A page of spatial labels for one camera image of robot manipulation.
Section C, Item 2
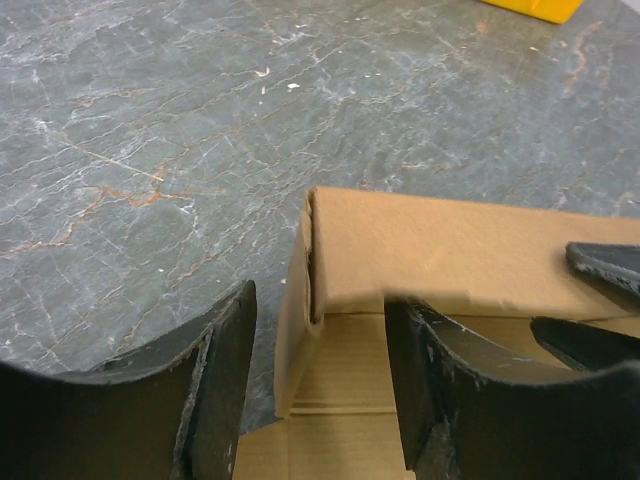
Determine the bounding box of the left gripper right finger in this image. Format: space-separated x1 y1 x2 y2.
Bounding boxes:
384 298 639 479

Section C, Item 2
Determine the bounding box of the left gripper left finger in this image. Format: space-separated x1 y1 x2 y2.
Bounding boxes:
1 281 257 479

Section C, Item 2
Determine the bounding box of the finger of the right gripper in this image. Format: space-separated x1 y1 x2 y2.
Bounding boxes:
565 242 639 297
530 317 639 371

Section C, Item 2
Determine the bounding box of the brown cardboard box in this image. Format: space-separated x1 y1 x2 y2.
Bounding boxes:
234 187 639 479

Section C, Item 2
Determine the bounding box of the yellow plastic tray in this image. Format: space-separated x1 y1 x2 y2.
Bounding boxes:
482 0 583 24

